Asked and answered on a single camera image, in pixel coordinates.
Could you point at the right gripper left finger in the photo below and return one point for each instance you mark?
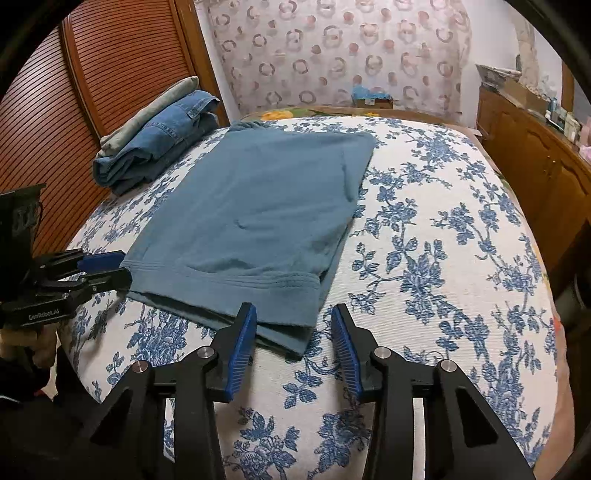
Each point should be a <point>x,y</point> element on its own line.
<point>234,346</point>

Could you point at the pink tissue pack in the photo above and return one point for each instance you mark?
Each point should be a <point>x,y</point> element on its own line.
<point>585,153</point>

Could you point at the long wooden sideboard cabinet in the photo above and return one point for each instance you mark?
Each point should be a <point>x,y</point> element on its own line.
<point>551,182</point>

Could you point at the cardboard box with blue items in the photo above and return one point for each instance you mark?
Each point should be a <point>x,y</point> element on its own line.
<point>369,97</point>

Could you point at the cardboard box on cabinet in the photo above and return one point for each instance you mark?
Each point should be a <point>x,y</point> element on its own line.
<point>529,100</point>

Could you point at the folded grey green pants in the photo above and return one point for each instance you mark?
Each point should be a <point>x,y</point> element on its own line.
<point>112,143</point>

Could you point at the person's left hand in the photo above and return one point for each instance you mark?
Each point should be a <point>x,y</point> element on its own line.
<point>42,344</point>

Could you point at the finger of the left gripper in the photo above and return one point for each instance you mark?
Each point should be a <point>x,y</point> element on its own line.
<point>89,284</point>
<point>99,262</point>

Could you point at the stack of papers on cabinet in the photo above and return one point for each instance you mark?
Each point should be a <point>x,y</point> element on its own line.
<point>496,77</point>

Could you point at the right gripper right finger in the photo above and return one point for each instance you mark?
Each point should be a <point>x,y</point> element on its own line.
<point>354,347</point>

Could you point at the circle patterned sheer curtain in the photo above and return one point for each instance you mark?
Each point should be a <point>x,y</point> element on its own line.
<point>279,54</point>

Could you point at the teal blue pants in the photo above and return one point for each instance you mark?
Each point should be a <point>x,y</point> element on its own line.
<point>261,219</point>

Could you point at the wooden slatted wardrobe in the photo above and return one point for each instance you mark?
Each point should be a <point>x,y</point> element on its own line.
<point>91,72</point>

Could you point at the folded blue denim jeans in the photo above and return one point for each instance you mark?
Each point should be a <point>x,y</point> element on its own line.
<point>158,144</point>

